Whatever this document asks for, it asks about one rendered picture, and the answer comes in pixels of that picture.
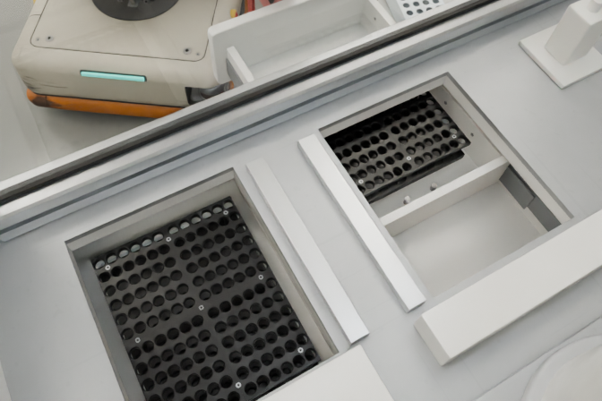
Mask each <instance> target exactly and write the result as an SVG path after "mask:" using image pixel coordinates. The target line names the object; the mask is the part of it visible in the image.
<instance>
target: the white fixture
mask: <svg viewBox="0 0 602 401"><path fill-rule="evenodd" d="M601 34H602V0H580V1H578V2H576V3H574V4H570V5H569V6H568V8H567V10H566V11H565V13H564V15H563V17H562V19H561V20H560V21H559V23H558V24H556V25H554V26H552V27H550V28H547V29H545V30H542V31H540V32H538V33H536V34H534V35H531V36H529V37H527V38H524V39H522V40H520V42H519V43H518V44H519V46H520V47H521V48H522V49H523V50H524V51H525V52H526V53H527V54H528V55H529V56H530V57H531V58H532V59H533V60H534V61H535V62H536V63H537V64H538V65H539V66H540V67H541V69H542V70H543V71H544V72H545V73H546V74H547V75H548V76H549V77H550V78H551V79H552V80H553V81H554V82H555V83H556V84H557V85H558V86H559V87H560V88H561V89H564V88H566V87H568V86H570V85H572V84H573V83H575V82H577V81H580V80H583V79H585V78H587V77H589V76H590V75H592V74H594V73H597V72H599V71H601V70H602V55H601V54H600V53H599V52H598V51H597V50H596V49H595V48H594V47H593V46H594V44H595V43H596V41H597V40H598V38H599V37H600V35H601Z"/></svg>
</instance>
